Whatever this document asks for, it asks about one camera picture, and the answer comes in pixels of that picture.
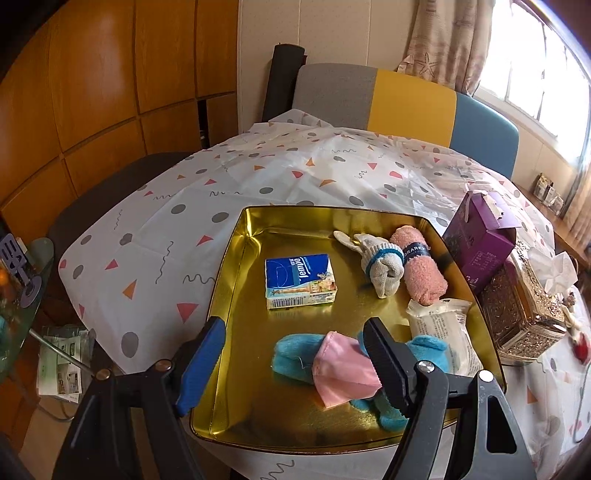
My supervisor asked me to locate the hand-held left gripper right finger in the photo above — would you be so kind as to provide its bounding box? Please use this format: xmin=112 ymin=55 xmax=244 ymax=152
xmin=362 ymin=318 xmax=539 ymax=480

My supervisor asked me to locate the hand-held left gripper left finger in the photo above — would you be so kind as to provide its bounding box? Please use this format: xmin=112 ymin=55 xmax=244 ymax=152
xmin=53 ymin=318 xmax=227 ymax=480

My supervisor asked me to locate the pink face mask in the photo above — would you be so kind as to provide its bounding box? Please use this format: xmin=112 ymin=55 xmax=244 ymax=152
xmin=311 ymin=331 xmax=384 ymax=409

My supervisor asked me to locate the white packet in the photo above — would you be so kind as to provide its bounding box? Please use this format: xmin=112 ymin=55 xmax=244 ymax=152
xmin=406 ymin=298 xmax=483 ymax=376

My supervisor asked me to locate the gold tin tray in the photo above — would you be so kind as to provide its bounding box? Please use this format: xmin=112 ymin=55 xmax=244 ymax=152
xmin=188 ymin=205 xmax=508 ymax=454

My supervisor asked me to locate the blue plush toy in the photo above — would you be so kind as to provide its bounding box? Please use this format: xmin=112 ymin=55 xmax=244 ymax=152
xmin=270 ymin=333 xmax=455 ymax=432

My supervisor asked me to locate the pink towel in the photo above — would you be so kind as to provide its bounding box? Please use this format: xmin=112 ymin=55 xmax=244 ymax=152
xmin=390 ymin=224 xmax=450 ymax=306

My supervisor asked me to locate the white knit glove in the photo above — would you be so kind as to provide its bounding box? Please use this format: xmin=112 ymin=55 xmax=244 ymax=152
xmin=333 ymin=231 xmax=407 ymax=298

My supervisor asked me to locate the blue tissue packet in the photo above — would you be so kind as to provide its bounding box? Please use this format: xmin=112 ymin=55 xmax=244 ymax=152
xmin=264 ymin=254 xmax=339 ymax=311

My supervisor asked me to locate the white knit sock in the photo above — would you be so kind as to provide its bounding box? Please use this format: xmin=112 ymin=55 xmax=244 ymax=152
xmin=564 ymin=308 xmax=586 ymax=334

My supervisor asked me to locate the gold ornate tissue box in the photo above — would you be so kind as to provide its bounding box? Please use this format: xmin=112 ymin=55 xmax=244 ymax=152
xmin=478 ymin=240 xmax=568 ymax=365

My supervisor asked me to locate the pile of newspapers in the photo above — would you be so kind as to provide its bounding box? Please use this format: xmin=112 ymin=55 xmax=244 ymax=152
xmin=37 ymin=325 xmax=95 ymax=402

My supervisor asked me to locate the purple carton box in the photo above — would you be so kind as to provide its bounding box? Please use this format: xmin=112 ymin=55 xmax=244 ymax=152
xmin=442 ymin=190 xmax=517 ymax=294

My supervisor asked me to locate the glass side table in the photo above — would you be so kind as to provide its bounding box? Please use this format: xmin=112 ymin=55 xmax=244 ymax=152
xmin=0 ymin=237 xmax=56 ymax=384

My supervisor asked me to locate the patterned plastic tablecloth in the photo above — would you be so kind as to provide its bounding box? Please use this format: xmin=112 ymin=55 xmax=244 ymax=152
xmin=58 ymin=108 xmax=591 ymax=480

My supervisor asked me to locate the white tissue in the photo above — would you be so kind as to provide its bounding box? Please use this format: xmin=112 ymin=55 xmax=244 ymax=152
xmin=526 ymin=247 xmax=578 ymax=296

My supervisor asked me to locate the purple ornament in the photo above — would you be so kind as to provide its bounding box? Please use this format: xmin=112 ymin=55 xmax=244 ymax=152
xmin=0 ymin=233 xmax=40 ymax=308

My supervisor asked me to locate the wooden desk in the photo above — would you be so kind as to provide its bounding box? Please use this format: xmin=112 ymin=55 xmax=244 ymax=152
xmin=517 ymin=182 xmax=591 ymax=268

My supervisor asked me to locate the group of small boxes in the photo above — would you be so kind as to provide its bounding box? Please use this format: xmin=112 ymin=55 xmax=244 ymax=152
xmin=533 ymin=173 xmax=566 ymax=208

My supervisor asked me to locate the grey yellow blue chair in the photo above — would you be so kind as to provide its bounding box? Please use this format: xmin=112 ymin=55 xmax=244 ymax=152
xmin=293 ymin=62 xmax=520 ymax=181

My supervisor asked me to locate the wooden wardrobe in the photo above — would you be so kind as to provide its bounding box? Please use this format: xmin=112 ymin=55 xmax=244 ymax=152
xmin=0 ymin=0 xmax=241 ymax=241

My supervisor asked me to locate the beige starfish print curtain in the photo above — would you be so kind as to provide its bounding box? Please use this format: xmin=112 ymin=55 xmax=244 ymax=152
xmin=397 ymin=0 xmax=513 ymax=97

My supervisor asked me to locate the window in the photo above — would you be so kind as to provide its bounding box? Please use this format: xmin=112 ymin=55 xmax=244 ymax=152
xmin=475 ymin=0 xmax=591 ymax=162

